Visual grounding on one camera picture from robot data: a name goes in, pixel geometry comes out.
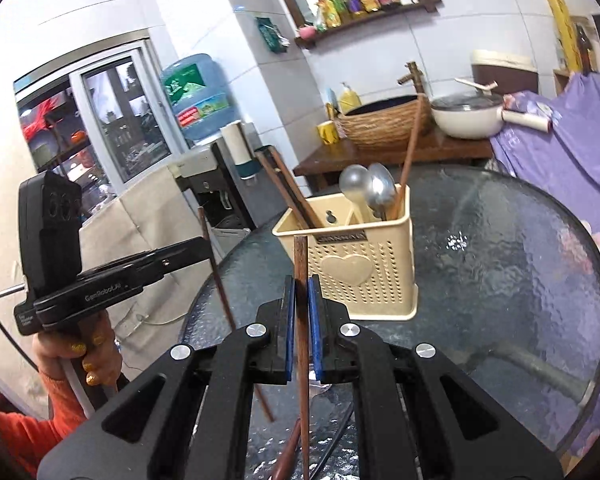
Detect yellow mug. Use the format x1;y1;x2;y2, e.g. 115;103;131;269
316;120;340;145

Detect brass faucet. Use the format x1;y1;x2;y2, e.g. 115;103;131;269
396;61;426;94

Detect large silver spoon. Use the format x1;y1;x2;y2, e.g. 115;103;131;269
365;162;396;221

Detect woven basket sink basin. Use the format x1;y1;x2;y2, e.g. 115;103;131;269
335;93;431;150

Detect wooden handled small spoon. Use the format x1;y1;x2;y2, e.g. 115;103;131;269
270;419;301;480

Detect grey matte ladle spoon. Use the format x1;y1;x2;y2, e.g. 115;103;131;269
339;165;374;223

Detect yellow soap bottle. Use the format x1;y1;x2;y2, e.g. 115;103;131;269
338;82;362;115

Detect dark brown chopstick pair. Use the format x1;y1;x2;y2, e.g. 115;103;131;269
256;145;324;229

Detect white paper cup stack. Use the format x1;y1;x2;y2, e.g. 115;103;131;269
220;120;262;181

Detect cream cooking pan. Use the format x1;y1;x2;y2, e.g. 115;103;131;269
430;93;550;140

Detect beige plastic utensil holder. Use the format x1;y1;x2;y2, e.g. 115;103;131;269
272;193;418;321

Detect white water dispenser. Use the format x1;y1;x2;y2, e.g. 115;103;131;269
169;133;286;256

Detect orange sleeved left forearm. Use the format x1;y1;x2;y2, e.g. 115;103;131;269
0;374;86;477

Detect brown white rice cooker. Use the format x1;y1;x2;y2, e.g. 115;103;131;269
470;49;539;96

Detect green hanging packet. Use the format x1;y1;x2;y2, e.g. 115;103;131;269
256;16;290;54

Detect yellow box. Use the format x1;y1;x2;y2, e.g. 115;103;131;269
547;0;582;72

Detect black gold chopstick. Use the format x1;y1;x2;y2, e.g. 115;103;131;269
310;402;354;480

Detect dark glass bottle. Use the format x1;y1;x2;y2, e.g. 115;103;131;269
574;23;597;75

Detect brown wooden counter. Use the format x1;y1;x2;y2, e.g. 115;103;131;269
292;128;493;191

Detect blue water jug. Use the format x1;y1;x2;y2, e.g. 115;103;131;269
160;53;239;145

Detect purple floral cloth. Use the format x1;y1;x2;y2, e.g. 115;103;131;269
482;74;600;460

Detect left hand yellow nails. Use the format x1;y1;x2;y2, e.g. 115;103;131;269
32;311;122;386

